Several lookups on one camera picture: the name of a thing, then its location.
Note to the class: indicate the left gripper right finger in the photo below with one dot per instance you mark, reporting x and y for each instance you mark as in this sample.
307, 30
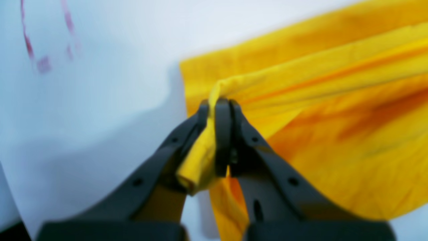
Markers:
281, 204

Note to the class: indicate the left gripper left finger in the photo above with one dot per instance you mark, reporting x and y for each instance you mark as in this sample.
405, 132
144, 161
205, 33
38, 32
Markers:
148, 205

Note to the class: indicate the yellow T-shirt with script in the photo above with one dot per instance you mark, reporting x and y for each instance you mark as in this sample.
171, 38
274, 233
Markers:
343, 98

